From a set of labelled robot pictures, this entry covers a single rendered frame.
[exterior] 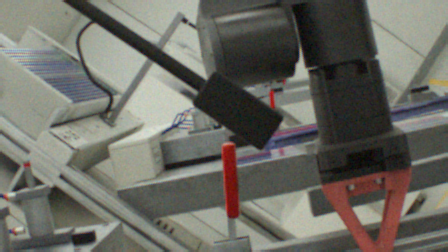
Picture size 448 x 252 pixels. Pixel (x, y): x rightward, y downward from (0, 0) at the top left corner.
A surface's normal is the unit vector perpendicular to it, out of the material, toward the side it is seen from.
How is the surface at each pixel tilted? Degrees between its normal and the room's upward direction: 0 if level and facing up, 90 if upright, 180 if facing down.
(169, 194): 90
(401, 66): 90
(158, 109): 90
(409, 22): 90
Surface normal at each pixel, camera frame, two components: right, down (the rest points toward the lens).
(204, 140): -0.07, 0.07
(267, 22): 0.06, -0.39
